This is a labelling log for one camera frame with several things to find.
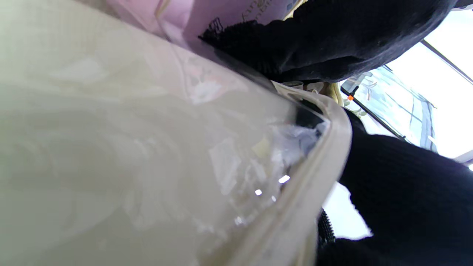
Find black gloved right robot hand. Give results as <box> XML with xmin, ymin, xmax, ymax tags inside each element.
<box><xmin>316</xmin><ymin>109</ymin><xmax>473</xmax><ymax>266</ymax></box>

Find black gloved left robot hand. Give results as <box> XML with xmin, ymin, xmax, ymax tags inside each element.
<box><xmin>199</xmin><ymin>0</ymin><xmax>459</xmax><ymax>83</ymax></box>

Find pink floral gift box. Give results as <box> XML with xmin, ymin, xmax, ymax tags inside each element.
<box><xmin>105</xmin><ymin>0</ymin><xmax>307</xmax><ymax>50</ymax></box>

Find white zippered pouch bag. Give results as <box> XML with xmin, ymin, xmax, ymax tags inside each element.
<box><xmin>0</xmin><ymin>0</ymin><xmax>353</xmax><ymax>266</ymax></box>

